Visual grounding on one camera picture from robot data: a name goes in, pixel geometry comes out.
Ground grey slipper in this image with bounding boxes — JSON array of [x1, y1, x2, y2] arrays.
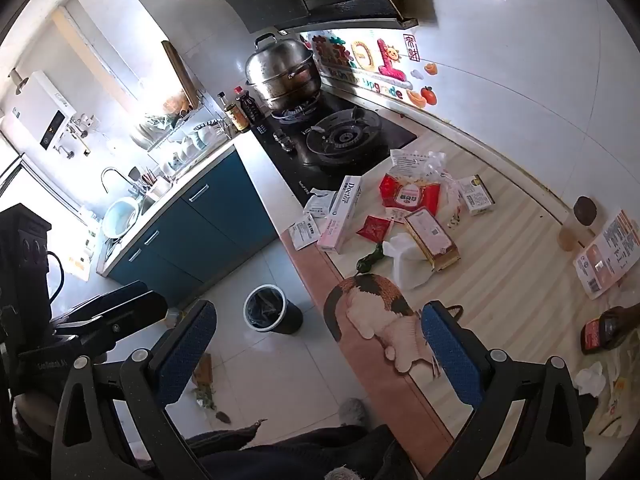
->
[[337, 397, 371, 426]]

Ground steel faucet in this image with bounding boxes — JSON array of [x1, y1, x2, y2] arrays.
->
[[101, 167, 139, 196]]

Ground cat print mat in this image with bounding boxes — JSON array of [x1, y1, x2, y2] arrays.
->
[[322, 272, 442, 377]]

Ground dark bottle with red label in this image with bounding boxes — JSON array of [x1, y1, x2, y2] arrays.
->
[[580, 304, 640, 356]]

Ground dish rack with bowls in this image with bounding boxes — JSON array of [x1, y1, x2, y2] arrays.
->
[[145, 92, 236, 181]]

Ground gold and brown box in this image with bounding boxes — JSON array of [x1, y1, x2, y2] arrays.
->
[[402, 206, 460, 271]]

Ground colourful wall stickers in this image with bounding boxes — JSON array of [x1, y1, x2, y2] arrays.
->
[[300, 31, 441, 109]]

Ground white and orange carton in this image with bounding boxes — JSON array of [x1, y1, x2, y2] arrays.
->
[[572, 208, 640, 301]]

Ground black cable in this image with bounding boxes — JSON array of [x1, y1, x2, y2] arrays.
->
[[46, 249, 67, 307]]

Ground white water heater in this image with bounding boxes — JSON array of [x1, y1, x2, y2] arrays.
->
[[2, 71, 78, 152]]

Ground clear plastic bag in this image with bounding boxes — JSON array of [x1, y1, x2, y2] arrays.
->
[[594, 330, 640, 439]]

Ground amber sauce bottle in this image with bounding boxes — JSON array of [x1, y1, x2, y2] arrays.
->
[[223, 104, 251, 134]]

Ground crumpled white tissue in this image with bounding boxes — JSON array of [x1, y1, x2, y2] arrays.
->
[[572, 362, 606, 396]]

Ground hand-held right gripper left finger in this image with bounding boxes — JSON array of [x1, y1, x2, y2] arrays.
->
[[50, 299, 218, 480]]

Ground white sachet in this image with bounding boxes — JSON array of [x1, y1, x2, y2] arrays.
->
[[303, 189, 337, 219], [288, 213, 321, 251]]

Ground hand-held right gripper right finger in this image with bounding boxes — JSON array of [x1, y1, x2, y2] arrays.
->
[[421, 301, 588, 480]]

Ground clear package with white paper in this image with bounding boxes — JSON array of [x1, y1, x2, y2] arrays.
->
[[389, 148, 449, 181]]

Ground blue kitchen cabinet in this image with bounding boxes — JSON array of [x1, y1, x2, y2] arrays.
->
[[107, 152, 279, 307]]

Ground chopstick holder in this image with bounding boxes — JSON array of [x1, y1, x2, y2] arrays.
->
[[141, 169, 174, 199]]

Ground steel steamer pot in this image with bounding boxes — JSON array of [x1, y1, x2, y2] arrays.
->
[[244, 33, 323, 113]]

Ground green vegetable scraps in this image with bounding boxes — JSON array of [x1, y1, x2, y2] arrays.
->
[[189, 384, 219, 409]]

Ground black gas stove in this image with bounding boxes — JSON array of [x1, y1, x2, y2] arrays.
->
[[250, 91, 418, 206]]

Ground red snack bag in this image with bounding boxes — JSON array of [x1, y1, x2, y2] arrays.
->
[[378, 172, 444, 221]]

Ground white plastic bag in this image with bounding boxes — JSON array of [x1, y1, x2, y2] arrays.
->
[[382, 232, 436, 290]]

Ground small red packet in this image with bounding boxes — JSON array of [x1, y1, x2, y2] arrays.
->
[[355, 214, 396, 244]]

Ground jar with brown lid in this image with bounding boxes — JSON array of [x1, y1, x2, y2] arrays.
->
[[558, 195, 599, 251]]

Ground wooden cutting board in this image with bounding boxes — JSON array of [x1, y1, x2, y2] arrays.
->
[[161, 40, 199, 112]]

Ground green pepper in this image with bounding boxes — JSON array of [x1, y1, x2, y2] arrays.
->
[[355, 243, 385, 275]]

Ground small white box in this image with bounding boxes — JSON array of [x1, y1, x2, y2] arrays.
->
[[457, 174, 498, 216]]

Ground pink toothpaste box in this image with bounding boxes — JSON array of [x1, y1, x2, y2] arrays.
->
[[316, 175, 364, 254]]

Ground black bin liner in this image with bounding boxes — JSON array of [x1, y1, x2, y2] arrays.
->
[[247, 287, 284, 329]]

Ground white wash basin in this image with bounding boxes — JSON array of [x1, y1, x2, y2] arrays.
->
[[102, 197, 144, 239]]

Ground dark soy sauce bottle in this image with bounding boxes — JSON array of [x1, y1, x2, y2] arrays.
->
[[234, 86, 266, 126]]

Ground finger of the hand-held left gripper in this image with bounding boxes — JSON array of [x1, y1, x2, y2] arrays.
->
[[50, 281, 151, 329], [54, 293, 168, 359]]

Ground white trash bin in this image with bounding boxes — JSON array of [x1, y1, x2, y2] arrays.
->
[[243, 284, 304, 335]]

